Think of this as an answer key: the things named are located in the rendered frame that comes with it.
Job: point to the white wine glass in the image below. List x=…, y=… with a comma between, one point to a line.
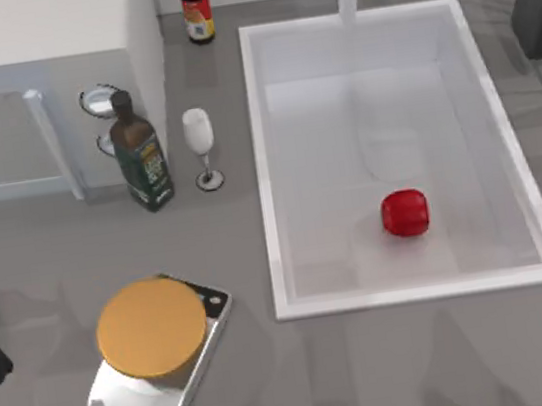
x=199, y=137

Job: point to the white sink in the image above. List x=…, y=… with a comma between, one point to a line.
x=395, y=155

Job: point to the red bell pepper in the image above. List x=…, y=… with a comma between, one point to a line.
x=405, y=212

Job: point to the dark green oil bottle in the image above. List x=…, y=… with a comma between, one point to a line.
x=141, y=160

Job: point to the round wooden board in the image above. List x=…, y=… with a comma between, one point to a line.
x=151, y=326

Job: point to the microwave knob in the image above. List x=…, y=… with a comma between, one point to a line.
x=96, y=100
x=106, y=143

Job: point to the dark bottle with red label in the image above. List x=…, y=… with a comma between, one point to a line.
x=196, y=11

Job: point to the silver kitchen scale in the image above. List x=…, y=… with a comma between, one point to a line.
x=176, y=393

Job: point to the pale microwave oven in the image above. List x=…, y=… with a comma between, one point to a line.
x=33, y=95

